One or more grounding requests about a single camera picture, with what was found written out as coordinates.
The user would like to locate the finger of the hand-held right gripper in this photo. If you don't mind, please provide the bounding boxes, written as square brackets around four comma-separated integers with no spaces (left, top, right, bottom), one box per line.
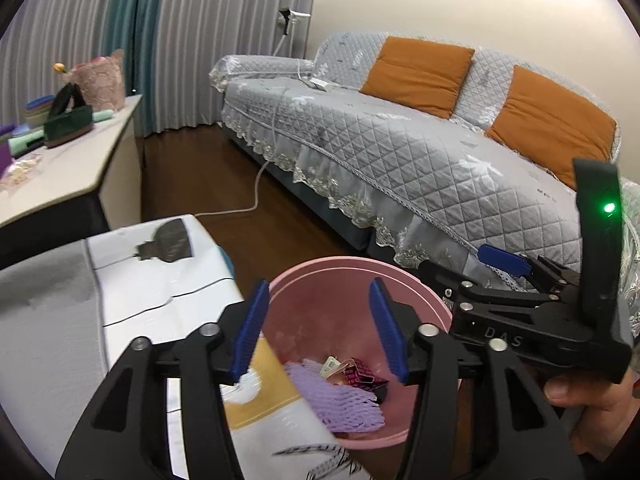
[477,244,582,295]
[416,258,562,314]

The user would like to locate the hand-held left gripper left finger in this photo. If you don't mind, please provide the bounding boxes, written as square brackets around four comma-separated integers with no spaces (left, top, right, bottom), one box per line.
[55,280,271,480]

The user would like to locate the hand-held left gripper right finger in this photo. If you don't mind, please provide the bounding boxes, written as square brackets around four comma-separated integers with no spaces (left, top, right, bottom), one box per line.
[369,277,586,480]

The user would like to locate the wrappers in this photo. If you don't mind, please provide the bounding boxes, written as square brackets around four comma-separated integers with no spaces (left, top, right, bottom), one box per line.
[342,357,390,401]

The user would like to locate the pink plastic bin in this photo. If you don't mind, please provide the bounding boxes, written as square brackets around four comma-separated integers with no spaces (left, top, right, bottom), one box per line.
[260,256,463,451]

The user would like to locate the purple foam net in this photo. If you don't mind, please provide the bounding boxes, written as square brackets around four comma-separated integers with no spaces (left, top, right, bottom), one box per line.
[284,357,386,433]

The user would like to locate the person's right hand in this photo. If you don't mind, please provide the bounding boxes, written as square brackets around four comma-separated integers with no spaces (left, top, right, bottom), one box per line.
[544,374,640,462]

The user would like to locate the printed table cloth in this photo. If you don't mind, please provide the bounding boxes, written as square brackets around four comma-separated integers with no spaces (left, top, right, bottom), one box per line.
[0,214,361,480]

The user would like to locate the orange cushion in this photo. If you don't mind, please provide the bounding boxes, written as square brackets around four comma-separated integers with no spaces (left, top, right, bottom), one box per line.
[485,65,618,191]
[360,36,476,120]

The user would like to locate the grey quilted sofa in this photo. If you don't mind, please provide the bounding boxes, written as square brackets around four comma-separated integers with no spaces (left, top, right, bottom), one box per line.
[209,31,640,341]

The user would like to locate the white top side desk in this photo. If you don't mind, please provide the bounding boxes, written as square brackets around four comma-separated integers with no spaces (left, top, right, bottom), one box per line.
[0,94,146,266]

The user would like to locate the dark green box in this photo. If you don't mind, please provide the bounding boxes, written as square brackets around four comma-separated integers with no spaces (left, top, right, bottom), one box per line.
[44,105,95,148]

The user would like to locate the clear packet of small rings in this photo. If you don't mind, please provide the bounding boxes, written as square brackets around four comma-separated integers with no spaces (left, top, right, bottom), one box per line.
[0,155,45,192]

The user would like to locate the pink lace basket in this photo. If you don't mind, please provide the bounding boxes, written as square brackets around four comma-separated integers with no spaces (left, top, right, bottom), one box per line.
[70,49,126,111]

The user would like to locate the mint green box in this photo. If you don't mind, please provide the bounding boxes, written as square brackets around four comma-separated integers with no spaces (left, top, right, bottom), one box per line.
[7,129,46,157]

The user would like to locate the grey curtain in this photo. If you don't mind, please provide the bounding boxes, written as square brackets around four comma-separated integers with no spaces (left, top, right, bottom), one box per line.
[0,0,126,126]
[150,0,321,128]

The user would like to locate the stack of coloured bowls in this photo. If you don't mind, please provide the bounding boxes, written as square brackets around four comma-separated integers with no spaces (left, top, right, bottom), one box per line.
[25,95,56,128]

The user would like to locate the teal curtain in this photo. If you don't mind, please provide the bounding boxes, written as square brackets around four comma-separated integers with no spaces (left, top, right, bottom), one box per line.
[102,0,173,136]

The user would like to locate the white cable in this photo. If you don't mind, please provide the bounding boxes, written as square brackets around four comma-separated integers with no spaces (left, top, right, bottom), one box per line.
[192,57,321,218]

